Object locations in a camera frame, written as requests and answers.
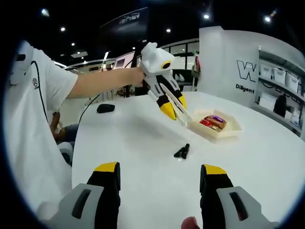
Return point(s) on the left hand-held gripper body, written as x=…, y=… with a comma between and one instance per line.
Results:
x=153, y=58

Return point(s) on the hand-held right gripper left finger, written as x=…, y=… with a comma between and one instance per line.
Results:
x=94, y=202

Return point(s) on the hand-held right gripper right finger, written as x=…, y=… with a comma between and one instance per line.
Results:
x=220, y=205

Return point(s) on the cream food tongs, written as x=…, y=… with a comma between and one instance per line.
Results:
x=183, y=117

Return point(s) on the red candy packet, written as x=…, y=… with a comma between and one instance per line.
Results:
x=205, y=122

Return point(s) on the large purple snack packet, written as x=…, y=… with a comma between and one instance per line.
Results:
x=215, y=118

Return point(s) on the cream hexagonal container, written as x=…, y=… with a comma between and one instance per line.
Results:
x=231, y=132

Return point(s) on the person's left hand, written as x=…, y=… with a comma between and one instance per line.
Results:
x=137, y=76

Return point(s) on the person's right hand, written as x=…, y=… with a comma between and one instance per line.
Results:
x=190, y=224

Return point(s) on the dark display screen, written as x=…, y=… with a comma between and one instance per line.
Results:
x=182, y=76

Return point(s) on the pink display screen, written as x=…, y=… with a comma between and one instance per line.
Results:
x=124, y=59

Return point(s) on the black hanging ceiling banner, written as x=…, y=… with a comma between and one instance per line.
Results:
x=125, y=22

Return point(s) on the black oval case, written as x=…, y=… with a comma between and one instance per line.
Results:
x=105, y=108

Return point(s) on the white grey round object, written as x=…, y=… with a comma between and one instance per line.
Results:
x=65, y=152

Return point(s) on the round ceiling spotlights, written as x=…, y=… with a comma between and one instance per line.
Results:
x=206, y=16

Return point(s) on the person's blue jeans leg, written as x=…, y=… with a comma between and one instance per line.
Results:
x=71, y=131

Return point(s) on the white cardboard box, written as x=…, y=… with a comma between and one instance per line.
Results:
x=267, y=102

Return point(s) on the white storage bin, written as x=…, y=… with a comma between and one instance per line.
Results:
x=266, y=71
x=279, y=75
x=291, y=81

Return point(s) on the person in white coat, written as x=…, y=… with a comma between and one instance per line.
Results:
x=28, y=133

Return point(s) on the black backpack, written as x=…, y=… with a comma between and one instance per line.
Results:
x=280, y=106

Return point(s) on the grey metal shelf rack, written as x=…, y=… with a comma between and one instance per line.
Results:
x=281, y=88

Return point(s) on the white chest device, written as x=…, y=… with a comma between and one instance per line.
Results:
x=20, y=69

